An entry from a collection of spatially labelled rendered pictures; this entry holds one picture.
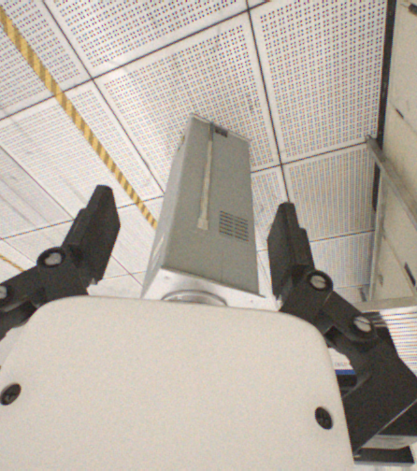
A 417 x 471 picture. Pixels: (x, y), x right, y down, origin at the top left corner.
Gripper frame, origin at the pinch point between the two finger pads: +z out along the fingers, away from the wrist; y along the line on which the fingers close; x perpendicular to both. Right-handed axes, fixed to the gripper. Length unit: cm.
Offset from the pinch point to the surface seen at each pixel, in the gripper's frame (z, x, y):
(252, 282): 29, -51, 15
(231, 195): 60, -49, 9
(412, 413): 4, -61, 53
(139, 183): 101, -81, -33
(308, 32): 101, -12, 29
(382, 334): 23, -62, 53
